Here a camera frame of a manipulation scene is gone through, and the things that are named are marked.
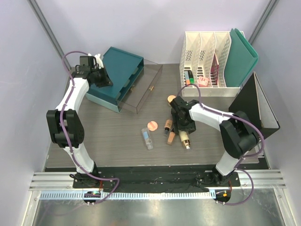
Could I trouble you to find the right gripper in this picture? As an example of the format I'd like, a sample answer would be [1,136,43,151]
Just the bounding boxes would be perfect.
[173,113,197,135]

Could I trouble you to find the small beige concealer tube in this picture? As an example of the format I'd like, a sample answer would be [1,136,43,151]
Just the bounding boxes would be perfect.
[164,119,173,136]

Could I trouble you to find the cream gold pump bottle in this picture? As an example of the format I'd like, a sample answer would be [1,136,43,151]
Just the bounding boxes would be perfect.
[179,131,190,150]

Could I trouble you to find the peach foundation bottle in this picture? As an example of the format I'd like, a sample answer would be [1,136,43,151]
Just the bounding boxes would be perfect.
[167,131,175,145]

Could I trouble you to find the clear blue label bottle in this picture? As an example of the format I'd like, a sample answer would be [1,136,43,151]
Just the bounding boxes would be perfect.
[141,128,153,150]

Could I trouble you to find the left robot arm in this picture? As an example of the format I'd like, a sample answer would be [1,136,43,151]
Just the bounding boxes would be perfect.
[46,51,113,188]

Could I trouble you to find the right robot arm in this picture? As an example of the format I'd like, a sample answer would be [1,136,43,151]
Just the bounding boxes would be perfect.
[170,96,264,186]

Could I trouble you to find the gold lid cream jar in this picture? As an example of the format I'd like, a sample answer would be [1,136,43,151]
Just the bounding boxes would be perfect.
[167,95,176,106]

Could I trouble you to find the round pink compact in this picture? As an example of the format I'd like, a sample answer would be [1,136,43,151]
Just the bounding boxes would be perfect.
[147,121,158,131]

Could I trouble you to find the teal drawer organizer box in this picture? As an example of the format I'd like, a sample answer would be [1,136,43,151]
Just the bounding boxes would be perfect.
[86,47,144,113]

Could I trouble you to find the highlighter markers pack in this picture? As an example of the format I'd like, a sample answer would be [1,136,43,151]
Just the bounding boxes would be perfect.
[184,70,194,85]

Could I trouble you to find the clear smoky open drawer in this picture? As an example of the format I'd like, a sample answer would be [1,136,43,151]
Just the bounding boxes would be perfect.
[117,59,163,114]

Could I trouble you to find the magenta booklet in rack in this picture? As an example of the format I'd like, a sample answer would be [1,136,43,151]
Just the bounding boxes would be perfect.
[210,53,219,87]

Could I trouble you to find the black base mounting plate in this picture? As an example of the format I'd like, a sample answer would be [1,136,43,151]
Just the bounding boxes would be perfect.
[70,165,241,193]

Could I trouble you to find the white file organizer rack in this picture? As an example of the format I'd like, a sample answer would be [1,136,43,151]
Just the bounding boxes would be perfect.
[179,31,240,97]

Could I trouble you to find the black lever arch binder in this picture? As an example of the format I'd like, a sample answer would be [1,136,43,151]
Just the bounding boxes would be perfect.
[229,72,280,139]

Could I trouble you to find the green plastic folder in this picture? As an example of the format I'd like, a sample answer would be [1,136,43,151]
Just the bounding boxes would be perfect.
[224,28,258,87]

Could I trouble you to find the aluminium rail frame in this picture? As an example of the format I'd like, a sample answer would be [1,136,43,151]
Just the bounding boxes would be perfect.
[30,167,285,193]

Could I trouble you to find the white slotted cable duct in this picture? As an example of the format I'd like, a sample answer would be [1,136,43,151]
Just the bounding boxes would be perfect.
[40,190,216,201]

